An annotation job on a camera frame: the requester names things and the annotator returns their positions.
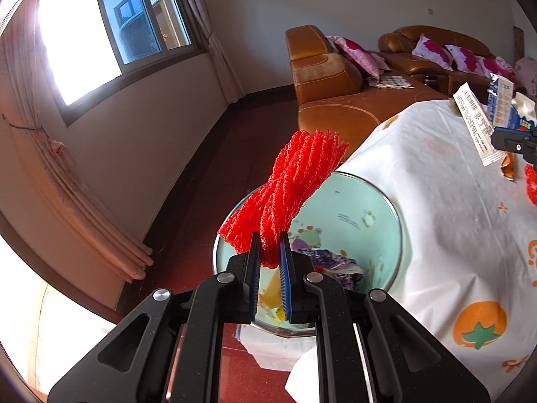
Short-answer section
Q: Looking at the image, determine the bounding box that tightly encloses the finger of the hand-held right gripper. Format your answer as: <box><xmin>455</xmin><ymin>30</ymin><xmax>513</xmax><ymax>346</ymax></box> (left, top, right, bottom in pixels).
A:
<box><xmin>492</xmin><ymin>127</ymin><xmax>537</xmax><ymax>161</ymax></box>

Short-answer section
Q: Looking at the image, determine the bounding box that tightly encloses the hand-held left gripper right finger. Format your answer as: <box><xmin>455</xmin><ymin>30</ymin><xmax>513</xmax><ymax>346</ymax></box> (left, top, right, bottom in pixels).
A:
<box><xmin>279</xmin><ymin>231</ymin><xmax>491</xmax><ymax>403</ymax></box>

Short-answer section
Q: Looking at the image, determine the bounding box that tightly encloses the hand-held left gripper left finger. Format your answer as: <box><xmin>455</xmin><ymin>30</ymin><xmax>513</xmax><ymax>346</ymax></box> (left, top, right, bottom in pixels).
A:
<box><xmin>47</xmin><ymin>232</ymin><xmax>261</xmax><ymax>403</ymax></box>

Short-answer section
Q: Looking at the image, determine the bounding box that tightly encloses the white printed packet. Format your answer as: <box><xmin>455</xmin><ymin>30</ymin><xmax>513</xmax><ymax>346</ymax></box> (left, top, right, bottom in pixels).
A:
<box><xmin>453</xmin><ymin>84</ymin><xmax>506</xmax><ymax>167</ymax></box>

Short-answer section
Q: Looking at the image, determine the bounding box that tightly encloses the purple printed packet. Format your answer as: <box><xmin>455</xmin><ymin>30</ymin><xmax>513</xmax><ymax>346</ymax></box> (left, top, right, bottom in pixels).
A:
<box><xmin>291</xmin><ymin>237</ymin><xmax>363</xmax><ymax>290</ymax></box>

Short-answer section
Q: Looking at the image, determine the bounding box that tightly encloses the light green printed trash bin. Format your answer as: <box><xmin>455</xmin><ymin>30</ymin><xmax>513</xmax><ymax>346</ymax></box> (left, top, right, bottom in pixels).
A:
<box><xmin>213</xmin><ymin>171</ymin><xmax>403</xmax><ymax>339</ymax></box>

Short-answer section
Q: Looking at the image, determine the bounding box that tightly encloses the red foam fruit net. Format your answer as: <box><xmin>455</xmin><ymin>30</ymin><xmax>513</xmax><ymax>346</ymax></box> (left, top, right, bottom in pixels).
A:
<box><xmin>218</xmin><ymin>129</ymin><xmax>350</xmax><ymax>269</ymax></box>

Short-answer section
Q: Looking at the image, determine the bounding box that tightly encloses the orange snack packet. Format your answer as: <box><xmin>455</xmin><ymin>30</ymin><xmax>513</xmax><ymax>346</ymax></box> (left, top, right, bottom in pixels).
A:
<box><xmin>500</xmin><ymin>153</ymin><xmax>517</xmax><ymax>181</ymax></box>

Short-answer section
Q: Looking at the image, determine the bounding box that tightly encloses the tall blue white carton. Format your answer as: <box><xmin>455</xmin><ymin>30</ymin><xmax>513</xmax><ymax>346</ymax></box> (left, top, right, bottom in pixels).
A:
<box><xmin>487</xmin><ymin>73</ymin><xmax>515</xmax><ymax>129</ymax></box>

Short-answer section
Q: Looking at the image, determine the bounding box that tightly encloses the red plastic bag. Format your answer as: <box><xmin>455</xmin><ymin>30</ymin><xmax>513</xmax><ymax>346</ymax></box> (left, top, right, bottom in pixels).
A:
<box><xmin>524</xmin><ymin>164</ymin><xmax>537</xmax><ymax>206</ymax></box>

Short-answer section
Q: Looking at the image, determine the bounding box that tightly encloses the pink cloth cover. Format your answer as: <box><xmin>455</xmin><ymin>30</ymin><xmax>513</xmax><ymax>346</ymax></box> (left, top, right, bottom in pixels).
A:
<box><xmin>514</xmin><ymin>56</ymin><xmax>535</xmax><ymax>82</ymax></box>

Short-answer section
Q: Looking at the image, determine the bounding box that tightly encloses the white orange-print tablecloth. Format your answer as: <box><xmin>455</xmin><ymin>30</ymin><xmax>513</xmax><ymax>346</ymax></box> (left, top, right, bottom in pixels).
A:
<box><xmin>241</xmin><ymin>98</ymin><xmax>537</xmax><ymax>403</ymax></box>

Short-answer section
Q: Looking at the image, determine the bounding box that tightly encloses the checkered cloth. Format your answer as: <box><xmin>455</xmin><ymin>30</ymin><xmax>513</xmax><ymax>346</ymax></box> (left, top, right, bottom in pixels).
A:
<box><xmin>368</xmin><ymin>75</ymin><xmax>416</xmax><ymax>90</ymax></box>

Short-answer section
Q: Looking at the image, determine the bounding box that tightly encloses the brown leather chaise sofa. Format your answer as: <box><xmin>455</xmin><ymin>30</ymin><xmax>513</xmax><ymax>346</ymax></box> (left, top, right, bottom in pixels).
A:
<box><xmin>285</xmin><ymin>25</ymin><xmax>451</xmax><ymax>164</ymax></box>

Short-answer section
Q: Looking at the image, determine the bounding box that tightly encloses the large pink floral pillow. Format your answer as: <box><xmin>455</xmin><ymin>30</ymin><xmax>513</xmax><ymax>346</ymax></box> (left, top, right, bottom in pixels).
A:
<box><xmin>325</xmin><ymin>36</ymin><xmax>391</xmax><ymax>80</ymax></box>

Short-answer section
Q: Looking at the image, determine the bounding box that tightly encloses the pink gathered curtain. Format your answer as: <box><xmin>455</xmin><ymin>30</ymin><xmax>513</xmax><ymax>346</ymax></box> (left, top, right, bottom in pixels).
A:
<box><xmin>0</xmin><ymin>8</ymin><xmax>154</xmax><ymax>282</ymax></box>

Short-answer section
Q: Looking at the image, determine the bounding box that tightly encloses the beige window curtain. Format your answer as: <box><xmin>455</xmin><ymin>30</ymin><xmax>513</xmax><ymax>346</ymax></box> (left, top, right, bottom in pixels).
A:
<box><xmin>174</xmin><ymin>0</ymin><xmax>248</xmax><ymax>105</ymax></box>

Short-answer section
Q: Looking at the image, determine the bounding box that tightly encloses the window with sliding panes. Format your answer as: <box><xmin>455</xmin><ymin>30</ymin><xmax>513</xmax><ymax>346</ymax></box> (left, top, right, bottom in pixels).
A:
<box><xmin>36</xmin><ymin>0</ymin><xmax>198</xmax><ymax>127</ymax></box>

